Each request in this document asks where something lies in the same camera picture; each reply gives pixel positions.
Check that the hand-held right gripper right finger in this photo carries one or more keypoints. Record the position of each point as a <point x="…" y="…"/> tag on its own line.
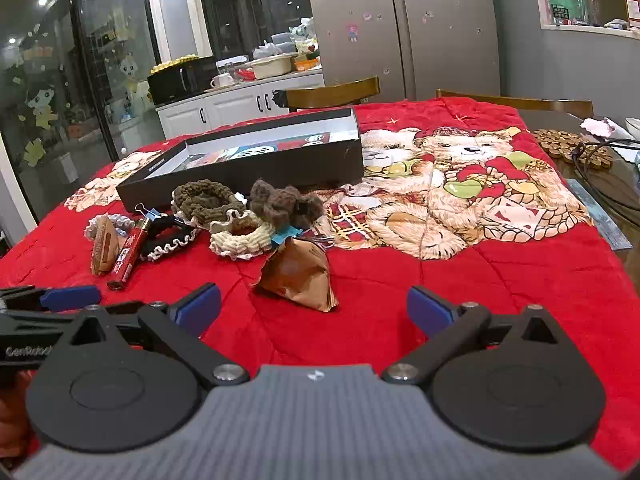
<point x="429" y="310"/>

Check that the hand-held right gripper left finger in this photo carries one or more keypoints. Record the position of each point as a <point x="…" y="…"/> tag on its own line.
<point x="197" y="306"/>

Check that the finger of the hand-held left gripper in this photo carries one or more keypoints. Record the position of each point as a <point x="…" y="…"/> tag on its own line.
<point x="70" y="298"/>

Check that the black and white scrunchie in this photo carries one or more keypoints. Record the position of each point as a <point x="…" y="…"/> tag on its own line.
<point x="167" y="245"/>

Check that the black shallow box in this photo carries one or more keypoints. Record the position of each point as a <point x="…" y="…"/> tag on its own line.
<point x="250" y="175"/>

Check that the red bear printed blanket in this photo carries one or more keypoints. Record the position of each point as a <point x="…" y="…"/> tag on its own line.
<point x="400" y="280"/>

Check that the red lighter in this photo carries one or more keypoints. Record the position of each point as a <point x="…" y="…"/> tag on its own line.
<point x="127" y="260"/>

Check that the cream scrunchie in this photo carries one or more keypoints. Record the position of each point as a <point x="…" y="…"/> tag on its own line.
<point x="240" y="240"/>

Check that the pale lace scrunchie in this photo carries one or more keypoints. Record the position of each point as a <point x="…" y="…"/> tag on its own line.
<point x="122" y="221"/>

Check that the brown paper packet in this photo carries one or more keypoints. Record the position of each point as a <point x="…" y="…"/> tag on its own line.
<point x="295" y="275"/>

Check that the olive brown scrunchie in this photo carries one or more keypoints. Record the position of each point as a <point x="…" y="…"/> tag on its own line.
<point x="205" y="199"/>

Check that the dark brown knitted bow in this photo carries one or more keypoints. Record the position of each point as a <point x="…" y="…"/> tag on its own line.
<point x="280" y="202"/>

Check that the white kitchen cabinet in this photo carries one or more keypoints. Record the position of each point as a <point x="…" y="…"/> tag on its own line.
<point x="230" y="105"/>

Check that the wooden trivet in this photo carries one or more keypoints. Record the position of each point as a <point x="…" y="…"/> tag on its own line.
<point x="555" y="145"/>

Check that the wooden chair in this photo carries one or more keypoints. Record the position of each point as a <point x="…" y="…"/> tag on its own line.
<point x="520" y="104"/>
<point x="330" y="94"/>

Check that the black microwave oven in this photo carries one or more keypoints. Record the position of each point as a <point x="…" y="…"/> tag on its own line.
<point x="177" y="81"/>

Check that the white mug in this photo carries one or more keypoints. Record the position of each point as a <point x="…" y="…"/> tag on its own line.
<point x="222" y="80"/>

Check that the yellow items on microwave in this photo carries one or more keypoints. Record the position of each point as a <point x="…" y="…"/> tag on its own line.
<point x="172" y="62"/>

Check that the cream plastic basin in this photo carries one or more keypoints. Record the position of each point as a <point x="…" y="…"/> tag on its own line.
<point x="270" y="66"/>

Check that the pink tissue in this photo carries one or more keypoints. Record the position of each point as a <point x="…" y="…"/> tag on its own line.
<point x="602" y="127"/>

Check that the white plastic bag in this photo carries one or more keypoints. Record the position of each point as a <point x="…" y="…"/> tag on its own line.
<point x="265" y="51"/>

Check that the glass sliding door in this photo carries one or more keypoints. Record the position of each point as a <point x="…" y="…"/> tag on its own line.
<point x="50" y="35"/>

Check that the orange box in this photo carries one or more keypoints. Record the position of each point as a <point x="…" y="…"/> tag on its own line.
<point x="306" y="64"/>

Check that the white bowl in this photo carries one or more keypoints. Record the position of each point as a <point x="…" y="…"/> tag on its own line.
<point x="634" y="127"/>

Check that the silver refrigerator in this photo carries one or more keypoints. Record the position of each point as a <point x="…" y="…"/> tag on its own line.
<point x="400" y="25"/>

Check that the colourful snack bag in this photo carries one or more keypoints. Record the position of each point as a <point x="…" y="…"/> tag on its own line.
<point x="305" y="37"/>

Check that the dark kitchen window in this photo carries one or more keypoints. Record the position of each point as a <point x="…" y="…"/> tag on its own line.
<point x="260" y="5"/>

